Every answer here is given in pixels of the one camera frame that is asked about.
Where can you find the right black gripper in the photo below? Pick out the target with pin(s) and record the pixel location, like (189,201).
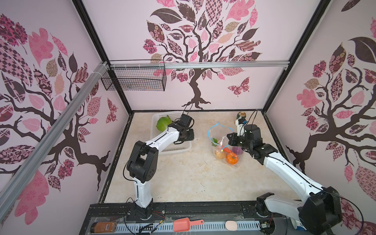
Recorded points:
(232,138)

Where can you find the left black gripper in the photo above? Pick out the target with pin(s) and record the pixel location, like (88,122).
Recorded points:
(190,137)

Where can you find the orange bell pepper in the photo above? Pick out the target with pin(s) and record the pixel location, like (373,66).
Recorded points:
(232,158)

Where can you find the yellow brown potato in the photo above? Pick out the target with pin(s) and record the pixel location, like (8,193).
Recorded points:
(219,154)

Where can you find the clear zip top bag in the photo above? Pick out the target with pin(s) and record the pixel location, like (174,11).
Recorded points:
(219,132)

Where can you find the orange carrot with leaves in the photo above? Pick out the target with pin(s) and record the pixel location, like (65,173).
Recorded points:
(217,144)

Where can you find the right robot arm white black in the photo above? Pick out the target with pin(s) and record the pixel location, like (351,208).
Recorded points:
(318,208)

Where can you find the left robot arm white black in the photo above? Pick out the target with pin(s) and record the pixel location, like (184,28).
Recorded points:
(142,163)

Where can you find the white plastic perforated basket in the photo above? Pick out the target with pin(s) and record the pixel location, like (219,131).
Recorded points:
(166,139)

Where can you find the green napa cabbage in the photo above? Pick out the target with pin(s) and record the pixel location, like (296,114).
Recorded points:
(163,123)

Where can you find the green beverage can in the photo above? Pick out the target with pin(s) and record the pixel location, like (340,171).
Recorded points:
(241,115)

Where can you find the beige oval sponge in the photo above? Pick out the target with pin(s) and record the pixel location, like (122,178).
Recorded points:
(231,225)

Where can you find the pink plastic scoop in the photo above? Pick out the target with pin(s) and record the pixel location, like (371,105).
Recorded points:
(184,224)

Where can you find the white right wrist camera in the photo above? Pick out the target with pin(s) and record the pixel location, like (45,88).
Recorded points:
(240,123)

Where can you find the black wire wall basket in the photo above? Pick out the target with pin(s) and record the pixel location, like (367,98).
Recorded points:
(135,75)

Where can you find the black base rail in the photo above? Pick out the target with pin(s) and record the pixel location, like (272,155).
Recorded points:
(168,212)

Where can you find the silver aluminium rail back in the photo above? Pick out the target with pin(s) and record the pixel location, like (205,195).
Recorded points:
(204,65)

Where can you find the silver aluminium rail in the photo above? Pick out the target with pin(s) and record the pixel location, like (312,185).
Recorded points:
(204,65)
(22,177)

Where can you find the white cable tray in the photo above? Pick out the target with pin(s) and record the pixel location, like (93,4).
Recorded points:
(219,226)

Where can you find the silver aluminium rail left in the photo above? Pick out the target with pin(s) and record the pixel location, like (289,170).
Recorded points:
(22,177)

